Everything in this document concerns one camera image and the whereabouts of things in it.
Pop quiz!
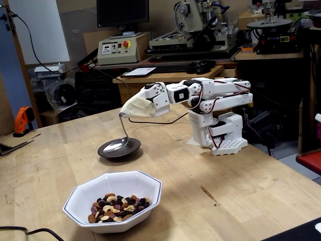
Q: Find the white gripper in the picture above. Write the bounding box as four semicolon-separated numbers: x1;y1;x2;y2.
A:
120;82;172;118

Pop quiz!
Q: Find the metal spoon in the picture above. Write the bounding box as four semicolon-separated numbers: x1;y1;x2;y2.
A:
103;112;129;153

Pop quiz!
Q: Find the white octagonal bowl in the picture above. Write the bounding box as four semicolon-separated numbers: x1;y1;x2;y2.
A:
62;170;163;234

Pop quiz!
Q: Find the nut and raisin mix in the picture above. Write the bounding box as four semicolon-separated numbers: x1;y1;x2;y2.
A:
87;192;152;224

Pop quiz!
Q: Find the brown plate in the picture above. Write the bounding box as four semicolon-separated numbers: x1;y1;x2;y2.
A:
97;137;141;159

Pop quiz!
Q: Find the white paper sheet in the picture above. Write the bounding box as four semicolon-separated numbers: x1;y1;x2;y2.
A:
121;67;157;78

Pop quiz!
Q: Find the wooden desk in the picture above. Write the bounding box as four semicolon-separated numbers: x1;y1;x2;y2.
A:
112;64;238;112

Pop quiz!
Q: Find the black keyboard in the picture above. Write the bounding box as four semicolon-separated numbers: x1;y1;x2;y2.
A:
150;64;194;74

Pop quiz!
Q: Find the black storage crate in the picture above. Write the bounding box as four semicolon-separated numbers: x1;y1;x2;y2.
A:
74;71;122;110

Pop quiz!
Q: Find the beige control box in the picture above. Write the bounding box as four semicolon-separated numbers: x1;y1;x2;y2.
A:
97;34;141;66

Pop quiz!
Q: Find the small black device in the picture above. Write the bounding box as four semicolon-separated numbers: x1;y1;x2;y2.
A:
187;60;216;75

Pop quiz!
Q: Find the clear plastic bag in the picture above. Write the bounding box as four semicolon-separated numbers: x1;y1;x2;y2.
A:
41;76;78;112

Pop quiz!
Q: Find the black computer monitor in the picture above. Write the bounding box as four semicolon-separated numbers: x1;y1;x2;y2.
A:
96;0;150;40

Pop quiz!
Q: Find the grey milling machine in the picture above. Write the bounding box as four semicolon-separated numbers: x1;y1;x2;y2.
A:
146;0;239;60

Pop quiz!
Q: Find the small white box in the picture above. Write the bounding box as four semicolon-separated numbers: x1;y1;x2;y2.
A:
34;63;66;79

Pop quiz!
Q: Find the orange hand tool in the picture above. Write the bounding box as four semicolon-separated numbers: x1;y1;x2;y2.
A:
13;106;36;138

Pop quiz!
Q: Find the white board panel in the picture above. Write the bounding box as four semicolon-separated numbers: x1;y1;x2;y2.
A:
8;0;71;65

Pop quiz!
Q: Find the wooden shelf board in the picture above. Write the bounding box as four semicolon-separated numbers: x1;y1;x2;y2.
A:
235;50;304;61

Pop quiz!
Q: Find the flat cardboard piece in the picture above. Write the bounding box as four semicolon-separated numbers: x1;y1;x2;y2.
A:
0;132;41;157

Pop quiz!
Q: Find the brown cardboard box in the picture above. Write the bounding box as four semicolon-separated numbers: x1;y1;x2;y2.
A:
237;10;266;31

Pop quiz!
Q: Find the black scroll saw machine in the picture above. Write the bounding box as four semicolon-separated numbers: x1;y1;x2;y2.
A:
247;12;304;55

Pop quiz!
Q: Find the red chair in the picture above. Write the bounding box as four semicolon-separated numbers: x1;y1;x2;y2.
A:
295;150;321;175

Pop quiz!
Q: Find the white plastic object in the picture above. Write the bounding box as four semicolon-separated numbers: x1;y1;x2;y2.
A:
314;112;321;145

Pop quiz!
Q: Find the long black cable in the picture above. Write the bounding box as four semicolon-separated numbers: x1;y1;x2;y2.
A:
0;4;189;125

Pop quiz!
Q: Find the wooden post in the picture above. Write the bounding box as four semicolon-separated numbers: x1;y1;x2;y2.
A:
3;0;43;129

